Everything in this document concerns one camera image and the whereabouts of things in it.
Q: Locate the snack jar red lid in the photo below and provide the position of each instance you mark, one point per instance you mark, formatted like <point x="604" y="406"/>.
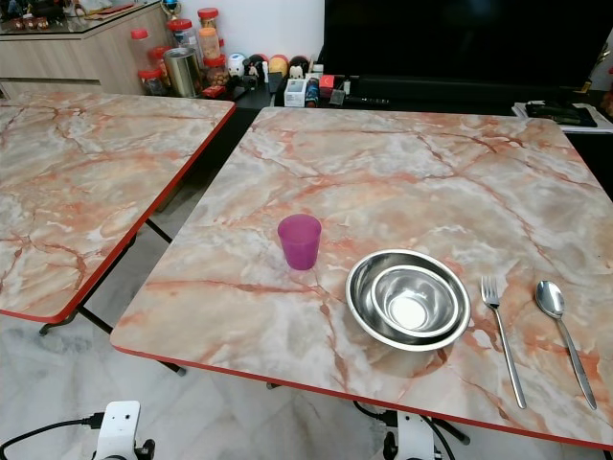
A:
<point x="208" y="34"/>

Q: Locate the black haired plush doll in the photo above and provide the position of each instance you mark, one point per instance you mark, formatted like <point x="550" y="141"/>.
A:
<point x="256" y="69"/>

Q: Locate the small steel bowl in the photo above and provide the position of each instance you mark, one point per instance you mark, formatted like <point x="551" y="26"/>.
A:
<point x="410" y="301"/>

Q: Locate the steel spoon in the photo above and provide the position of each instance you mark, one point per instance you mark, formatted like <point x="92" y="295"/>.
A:
<point x="549" y="297"/>

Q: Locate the trophy with blue ball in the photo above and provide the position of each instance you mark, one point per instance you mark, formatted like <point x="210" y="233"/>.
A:
<point x="170" y="8"/>

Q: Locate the steel fork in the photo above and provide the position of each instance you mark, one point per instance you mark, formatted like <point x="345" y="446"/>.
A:
<point x="504" y="342"/>

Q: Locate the black table leg frame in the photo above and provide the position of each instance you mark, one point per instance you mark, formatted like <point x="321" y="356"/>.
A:
<point x="134" y="342"/>

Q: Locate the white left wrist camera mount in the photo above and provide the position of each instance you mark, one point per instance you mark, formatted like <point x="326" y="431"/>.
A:
<point x="120" y="426"/>

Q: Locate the orange round plush toy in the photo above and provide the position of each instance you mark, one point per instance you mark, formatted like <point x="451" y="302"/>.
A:
<point x="278" y="65"/>

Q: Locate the black TV console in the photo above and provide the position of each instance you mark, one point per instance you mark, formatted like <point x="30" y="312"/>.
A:
<point x="441" y="94"/>

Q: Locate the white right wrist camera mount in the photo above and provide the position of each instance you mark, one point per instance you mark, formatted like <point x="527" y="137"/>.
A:
<point x="413" y="439"/>

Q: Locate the black television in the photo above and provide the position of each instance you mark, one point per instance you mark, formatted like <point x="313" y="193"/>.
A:
<point x="460" y="38"/>

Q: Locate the white plush toy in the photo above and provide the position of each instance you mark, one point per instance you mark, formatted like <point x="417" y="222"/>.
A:
<point x="236" y="64"/>

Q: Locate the light wooden sideboard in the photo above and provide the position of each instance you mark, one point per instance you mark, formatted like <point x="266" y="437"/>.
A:
<point x="77" y="57"/>

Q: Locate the small white box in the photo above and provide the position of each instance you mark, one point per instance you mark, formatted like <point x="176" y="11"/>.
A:
<point x="294" y="92"/>

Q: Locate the snack jar orange lid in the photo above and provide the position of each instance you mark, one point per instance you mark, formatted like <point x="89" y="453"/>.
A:
<point x="216" y="72"/>

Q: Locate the shiny metal tin can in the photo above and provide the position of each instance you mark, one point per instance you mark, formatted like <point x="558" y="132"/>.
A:
<point x="181" y="73"/>

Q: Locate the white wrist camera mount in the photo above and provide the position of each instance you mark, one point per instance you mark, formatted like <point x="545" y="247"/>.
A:
<point x="120" y="426"/>
<point x="413" y="439"/>

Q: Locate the purple plastic cup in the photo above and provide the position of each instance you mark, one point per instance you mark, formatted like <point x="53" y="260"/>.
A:
<point x="300" y="241"/>

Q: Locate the clear jar red lid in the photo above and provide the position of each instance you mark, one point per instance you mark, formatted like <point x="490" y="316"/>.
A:
<point x="141" y="48"/>
<point x="180" y="32"/>

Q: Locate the small blue can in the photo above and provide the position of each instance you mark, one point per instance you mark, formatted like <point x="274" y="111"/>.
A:
<point x="311" y="91"/>

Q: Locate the black flat tray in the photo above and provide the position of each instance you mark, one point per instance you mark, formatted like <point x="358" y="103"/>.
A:
<point x="560" y="113"/>

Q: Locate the small red box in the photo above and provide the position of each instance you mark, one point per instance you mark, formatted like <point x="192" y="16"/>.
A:
<point x="327" y="81"/>

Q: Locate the black eared mouse plush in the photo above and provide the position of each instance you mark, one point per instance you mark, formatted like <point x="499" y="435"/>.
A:
<point x="298" y="69"/>

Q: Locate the short jar red lid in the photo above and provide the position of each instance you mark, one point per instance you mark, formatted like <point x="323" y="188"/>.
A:
<point x="150" y="80"/>

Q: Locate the large steel bowl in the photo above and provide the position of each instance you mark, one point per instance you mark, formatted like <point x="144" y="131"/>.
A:
<point x="358" y="299"/>

